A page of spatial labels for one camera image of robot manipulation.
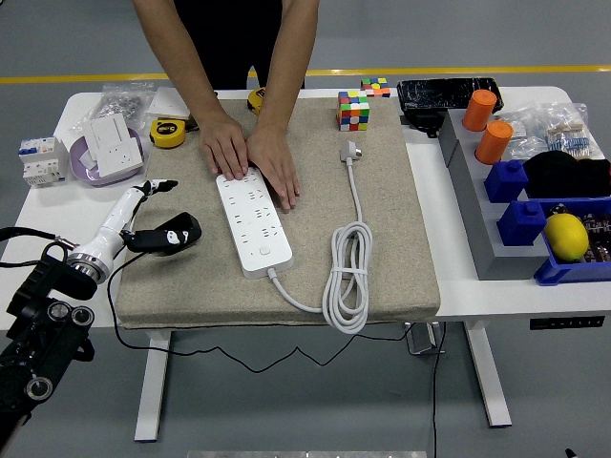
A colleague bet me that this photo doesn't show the black hanging power cable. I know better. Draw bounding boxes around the black hanging power cable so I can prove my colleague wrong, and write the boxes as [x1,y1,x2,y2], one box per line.
[431,323,448,458]

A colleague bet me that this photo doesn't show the thin black adapter cord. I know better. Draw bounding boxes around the thin black adapter cord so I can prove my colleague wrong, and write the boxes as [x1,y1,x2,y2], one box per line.
[106,250,416,374]

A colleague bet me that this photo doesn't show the grey stepped block stand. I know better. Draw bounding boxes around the grey stepped block stand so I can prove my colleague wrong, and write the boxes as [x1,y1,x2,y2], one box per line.
[437,108,550,281]

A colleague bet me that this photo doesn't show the person's right hand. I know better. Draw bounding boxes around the person's right hand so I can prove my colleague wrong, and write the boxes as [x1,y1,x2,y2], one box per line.
[199,113,250,181]

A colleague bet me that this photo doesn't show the grey box under table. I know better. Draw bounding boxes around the grey box under table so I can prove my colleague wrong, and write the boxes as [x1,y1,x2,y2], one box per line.
[405,322,446,356]

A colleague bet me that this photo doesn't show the black table control panel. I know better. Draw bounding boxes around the black table control panel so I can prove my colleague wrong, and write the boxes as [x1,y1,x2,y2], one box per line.
[528,315,606,331]

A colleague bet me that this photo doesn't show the black power adapter plug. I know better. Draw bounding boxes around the black power adapter plug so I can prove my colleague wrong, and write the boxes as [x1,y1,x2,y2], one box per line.
[155,213,202,257]

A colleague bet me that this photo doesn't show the person's torso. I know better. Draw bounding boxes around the person's torso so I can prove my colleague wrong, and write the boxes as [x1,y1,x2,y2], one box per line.
[172,0,306,92]

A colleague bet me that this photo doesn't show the clear bag of small parts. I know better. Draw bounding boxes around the clear bag of small parts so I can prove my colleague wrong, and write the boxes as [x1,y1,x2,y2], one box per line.
[498,107,550,161]

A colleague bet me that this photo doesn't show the clear bag of resistors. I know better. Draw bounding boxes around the clear bag of resistors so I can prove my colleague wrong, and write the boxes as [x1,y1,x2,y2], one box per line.
[537,100,595,161]

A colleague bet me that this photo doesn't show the purple bowl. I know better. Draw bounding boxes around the purple bowl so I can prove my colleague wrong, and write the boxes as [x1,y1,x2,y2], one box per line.
[69,126,145,188]

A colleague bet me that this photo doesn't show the person's left hand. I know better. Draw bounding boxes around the person's left hand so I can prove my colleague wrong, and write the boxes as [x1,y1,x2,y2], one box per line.
[244,126,302,212]

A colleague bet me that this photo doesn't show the white wall socket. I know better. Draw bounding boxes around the white wall socket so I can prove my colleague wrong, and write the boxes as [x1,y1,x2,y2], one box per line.
[90,137,145,178]

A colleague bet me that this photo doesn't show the black wrapped plastic tray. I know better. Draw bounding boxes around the black wrapped plastic tray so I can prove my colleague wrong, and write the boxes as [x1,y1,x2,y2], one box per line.
[396,76,506,118]

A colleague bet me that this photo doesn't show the white circuit breaker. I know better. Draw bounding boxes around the white circuit breaker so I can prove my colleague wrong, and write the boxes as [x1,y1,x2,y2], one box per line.
[17,135,71,190]

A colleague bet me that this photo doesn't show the dark circuit boards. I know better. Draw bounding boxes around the dark circuit boards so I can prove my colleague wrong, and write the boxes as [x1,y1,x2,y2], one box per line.
[548,202,611,264]

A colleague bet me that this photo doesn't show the blue plastic bin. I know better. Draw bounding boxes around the blue plastic bin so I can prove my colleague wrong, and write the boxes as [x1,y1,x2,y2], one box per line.
[533,196,611,287]

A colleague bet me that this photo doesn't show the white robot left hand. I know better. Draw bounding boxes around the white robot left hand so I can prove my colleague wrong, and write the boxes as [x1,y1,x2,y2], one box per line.
[71,178,198,269]

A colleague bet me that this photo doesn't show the small colourful puzzle cube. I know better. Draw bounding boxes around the small colourful puzzle cube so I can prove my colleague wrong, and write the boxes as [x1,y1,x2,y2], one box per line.
[360,76,391,99]

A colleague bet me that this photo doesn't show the black cloth bundle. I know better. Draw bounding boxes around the black cloth bundle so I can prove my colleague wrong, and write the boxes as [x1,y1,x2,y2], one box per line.
[522,151,611,200]

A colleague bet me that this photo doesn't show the yellow tape measure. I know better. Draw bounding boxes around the yellow tape measure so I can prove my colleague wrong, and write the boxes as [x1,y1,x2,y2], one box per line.
[149,116,200,150]
[246,88,266,117]

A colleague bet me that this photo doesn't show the white table leg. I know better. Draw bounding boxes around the white table leg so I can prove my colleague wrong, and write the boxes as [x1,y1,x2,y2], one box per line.
[465,322,513,427]
[134,328,173,443]

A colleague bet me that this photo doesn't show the white power strip cable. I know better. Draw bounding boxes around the white power strip cable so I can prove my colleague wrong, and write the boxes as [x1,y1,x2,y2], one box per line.
[267,139,375,334]

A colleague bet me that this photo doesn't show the yellow lemon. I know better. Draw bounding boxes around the yellow lemon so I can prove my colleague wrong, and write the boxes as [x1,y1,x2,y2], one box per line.
[543,213,591,262]

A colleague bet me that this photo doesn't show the white switch panel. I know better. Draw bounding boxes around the white switch panel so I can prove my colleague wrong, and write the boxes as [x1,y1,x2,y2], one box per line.
[89,112,133,150]

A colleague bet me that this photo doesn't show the white power strip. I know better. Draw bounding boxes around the white power strip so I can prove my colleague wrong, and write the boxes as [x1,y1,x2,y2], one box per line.
[215,165,294,281]

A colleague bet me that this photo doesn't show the orange cylinder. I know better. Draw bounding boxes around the orange cylinder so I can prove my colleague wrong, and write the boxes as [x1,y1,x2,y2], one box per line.
[461,89,498,133]
[474,119,515,166]

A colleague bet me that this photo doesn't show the clear bag of screws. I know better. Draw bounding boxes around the clear bag of screws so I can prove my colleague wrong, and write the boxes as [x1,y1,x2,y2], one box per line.
[71,81,157,135]

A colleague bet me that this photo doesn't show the white wall switch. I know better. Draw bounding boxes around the white wall switch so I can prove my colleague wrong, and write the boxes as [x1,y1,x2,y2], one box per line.
[144,87,192,120]

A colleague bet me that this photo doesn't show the blue stepped block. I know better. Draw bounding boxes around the blue stepped block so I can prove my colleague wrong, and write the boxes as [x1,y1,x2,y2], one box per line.
[484,159,530,204]
[496,199,549,248]

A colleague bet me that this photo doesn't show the grey-brown fabric mat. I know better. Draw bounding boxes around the grey-brown fabric mat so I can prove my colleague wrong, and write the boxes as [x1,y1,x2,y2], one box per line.
[115,97,443,330]

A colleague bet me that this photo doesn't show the large colourful puzzle cube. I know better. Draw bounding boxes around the large colourful puzzle cube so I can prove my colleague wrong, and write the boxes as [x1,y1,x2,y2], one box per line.
[337,90,371,133]

